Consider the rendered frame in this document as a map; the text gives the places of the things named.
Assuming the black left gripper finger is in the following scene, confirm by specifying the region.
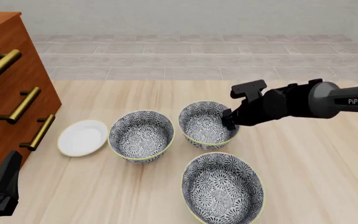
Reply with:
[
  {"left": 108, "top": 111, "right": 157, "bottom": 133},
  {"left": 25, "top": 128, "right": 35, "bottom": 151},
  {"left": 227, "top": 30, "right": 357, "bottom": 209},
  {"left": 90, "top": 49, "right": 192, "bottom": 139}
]
[{"left": 0, "top": 149, "right": 23, "bottom": 191}]

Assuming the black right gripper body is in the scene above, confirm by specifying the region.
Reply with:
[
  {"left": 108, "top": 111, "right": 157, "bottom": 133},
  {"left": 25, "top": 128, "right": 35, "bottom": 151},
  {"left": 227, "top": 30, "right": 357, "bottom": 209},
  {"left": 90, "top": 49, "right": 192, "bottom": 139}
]
[{"left": 222, "top": 108, "right": 241, "bottom": 131}]

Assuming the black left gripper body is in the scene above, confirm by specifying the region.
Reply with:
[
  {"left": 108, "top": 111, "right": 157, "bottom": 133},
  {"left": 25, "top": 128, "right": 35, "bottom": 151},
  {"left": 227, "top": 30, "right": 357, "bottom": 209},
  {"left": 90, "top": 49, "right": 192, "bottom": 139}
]
[{"left": 0, "top": 186, "right": 20, "bottom": 217}]

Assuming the black-white patterned bowl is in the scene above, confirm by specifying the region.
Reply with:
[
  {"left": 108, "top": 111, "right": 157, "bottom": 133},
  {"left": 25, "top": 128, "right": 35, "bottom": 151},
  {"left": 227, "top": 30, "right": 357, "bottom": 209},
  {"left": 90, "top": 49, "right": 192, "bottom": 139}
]
[
  {"left": 107, "top": 110, "right": 175, "bottom": 165},
  {"left": 180, "top": 151, "right": 265, "bottom": 224},
  {"left": 177, "top": 100, "right": 241, "bottom": 151}
]

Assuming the white plate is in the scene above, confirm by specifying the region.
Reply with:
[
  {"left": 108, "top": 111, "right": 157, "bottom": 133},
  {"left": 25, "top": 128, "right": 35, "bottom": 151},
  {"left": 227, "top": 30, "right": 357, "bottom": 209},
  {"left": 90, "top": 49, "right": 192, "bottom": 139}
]
[{"left": 57, "top": 119, "right": 109, "bottom": 157}]

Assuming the wooden cabinet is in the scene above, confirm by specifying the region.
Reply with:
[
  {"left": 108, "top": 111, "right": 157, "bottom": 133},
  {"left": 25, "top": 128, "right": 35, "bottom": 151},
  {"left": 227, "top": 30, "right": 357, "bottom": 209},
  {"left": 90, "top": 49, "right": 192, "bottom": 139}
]
[{"left": 0, "top": 11, "right": 63, "bottom": 199}]

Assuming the brass drawer handle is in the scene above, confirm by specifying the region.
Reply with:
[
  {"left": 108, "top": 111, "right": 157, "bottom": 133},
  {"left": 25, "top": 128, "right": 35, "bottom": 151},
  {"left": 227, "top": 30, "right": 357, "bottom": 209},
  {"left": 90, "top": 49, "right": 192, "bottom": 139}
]
[
  {"left": 0, "top": 49, "right": 23, "bottom": 88},
  {"left": 0, "top": 86, "right": 42, "bottom": 125},
  {"left": 18, "top": 114, "right": 57, "bottom": 152}
]

